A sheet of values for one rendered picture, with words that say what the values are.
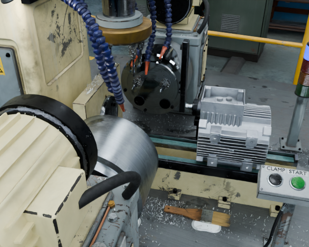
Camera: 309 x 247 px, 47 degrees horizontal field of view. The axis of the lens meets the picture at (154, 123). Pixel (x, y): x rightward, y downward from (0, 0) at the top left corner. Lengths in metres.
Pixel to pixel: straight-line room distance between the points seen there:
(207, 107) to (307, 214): 0.47
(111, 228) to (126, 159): 0.22
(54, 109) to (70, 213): 0.16
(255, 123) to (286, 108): 0.73
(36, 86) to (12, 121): 0.48
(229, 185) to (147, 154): 0.37
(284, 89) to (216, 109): 0.95
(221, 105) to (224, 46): 3.37
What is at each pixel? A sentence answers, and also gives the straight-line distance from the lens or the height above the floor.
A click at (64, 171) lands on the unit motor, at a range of 0.49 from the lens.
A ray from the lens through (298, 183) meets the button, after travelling 0.89.
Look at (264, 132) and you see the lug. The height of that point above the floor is 1.08.
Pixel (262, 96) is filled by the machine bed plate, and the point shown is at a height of 0.80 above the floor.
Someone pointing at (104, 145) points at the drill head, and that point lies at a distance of 0.79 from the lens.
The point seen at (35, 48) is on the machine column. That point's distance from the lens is 0.98.
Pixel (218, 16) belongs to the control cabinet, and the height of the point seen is 0.48.
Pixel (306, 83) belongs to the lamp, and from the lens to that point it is 1.34.
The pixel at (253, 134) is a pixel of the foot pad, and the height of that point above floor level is 1.08.
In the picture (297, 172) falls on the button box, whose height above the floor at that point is 1.08.
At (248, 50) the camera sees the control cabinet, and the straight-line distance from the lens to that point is 4.31.
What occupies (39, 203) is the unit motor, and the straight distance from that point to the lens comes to 0.46.
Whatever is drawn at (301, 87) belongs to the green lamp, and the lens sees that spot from 1.35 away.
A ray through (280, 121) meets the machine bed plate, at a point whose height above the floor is 0.80.
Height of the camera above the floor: 1.62
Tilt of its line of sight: 33 degrees down
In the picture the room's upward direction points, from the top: straight up
